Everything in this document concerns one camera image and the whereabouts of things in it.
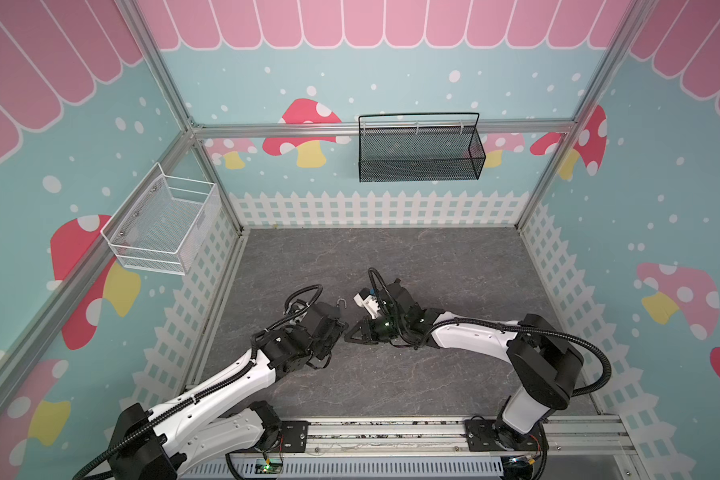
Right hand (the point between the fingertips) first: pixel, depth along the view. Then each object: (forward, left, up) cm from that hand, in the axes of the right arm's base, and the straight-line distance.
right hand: (344, 338), depth 78 cm
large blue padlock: (+16, +4, -12) cm, 21 cm away
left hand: (+2, 0, 0) cm, 2 cm away
